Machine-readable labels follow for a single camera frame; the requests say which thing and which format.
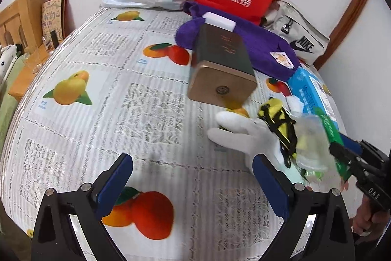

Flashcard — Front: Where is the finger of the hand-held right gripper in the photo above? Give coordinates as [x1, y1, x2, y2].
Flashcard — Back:
[329, 143, 367, 177]
[338, 133, 365, 158]

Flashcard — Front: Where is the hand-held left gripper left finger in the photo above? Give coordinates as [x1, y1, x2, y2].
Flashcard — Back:
[32, 153, 134, 261]

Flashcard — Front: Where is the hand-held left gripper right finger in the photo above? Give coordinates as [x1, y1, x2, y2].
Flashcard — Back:
[252, 154, 356, 261]

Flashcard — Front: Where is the green packet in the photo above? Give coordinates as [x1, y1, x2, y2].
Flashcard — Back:
[313, 106, 352, 182]

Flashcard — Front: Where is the clear plastic bag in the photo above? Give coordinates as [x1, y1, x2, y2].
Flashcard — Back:
[289, 114, 332, 176]

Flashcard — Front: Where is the white tissue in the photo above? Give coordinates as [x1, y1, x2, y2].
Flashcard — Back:
[287, 95, 304, 113]

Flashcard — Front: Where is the blue tissue pack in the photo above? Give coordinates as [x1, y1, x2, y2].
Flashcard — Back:
[287, 67, 339, 130]

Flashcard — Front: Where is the dark green tin box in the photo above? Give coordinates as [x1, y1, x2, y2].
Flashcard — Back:
[188, 23, 256, 106]

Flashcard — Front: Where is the person's right hand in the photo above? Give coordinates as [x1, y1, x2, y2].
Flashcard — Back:
[353, 196, 386, 235]

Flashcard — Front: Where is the fruit print lace tablecloth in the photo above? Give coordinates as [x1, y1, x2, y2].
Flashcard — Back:
[0, 6, 352, 261]

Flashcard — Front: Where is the small printed card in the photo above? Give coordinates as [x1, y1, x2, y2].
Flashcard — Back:
[270, 51, 297, 68]

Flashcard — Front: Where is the grey sling bag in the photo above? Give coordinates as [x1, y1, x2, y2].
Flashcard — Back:
[261, 0, 331, 66]

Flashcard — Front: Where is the purple towel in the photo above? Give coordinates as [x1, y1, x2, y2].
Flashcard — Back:
[175, 0, 301, 79]

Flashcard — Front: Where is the small wooden table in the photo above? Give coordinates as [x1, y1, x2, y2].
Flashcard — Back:
[9, 44, 58, 101]

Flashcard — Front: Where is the spotted white pillow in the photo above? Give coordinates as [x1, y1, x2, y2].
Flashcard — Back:
[0, 44, 23, 87]

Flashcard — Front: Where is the white rectangular box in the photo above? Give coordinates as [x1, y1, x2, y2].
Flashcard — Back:
[203, 12, 237, 32]

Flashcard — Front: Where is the brown doodle paper bag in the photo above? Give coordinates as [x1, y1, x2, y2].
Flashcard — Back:
[41, 0, 69, 41]

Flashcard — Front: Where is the wooden chair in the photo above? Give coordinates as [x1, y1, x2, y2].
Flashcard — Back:
[0, 0, 46, 47]

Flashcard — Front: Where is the wooden door frame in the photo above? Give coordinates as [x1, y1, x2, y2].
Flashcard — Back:
[315, 0, 373, 70]

